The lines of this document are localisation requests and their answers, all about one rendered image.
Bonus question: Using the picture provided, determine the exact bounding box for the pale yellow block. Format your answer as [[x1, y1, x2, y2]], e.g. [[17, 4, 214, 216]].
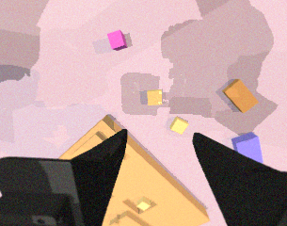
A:
[[136, 197, 151, 210], [147, 89, 162, 105], [169, 117, 188, 134]]

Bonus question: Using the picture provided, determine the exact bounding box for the small pink block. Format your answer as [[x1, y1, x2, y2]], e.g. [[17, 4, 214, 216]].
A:
[[107, 30, 128, 51]]

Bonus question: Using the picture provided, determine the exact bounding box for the purple block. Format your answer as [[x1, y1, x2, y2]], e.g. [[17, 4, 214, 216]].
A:
[[231, 132, 263, 162]]

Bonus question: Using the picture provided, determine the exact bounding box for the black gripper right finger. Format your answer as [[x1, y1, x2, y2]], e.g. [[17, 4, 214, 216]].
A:
[[192, 133, 287, 226]]

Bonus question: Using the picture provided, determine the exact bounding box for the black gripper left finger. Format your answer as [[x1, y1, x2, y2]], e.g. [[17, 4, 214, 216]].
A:
[[0, 129, 128, 226]]

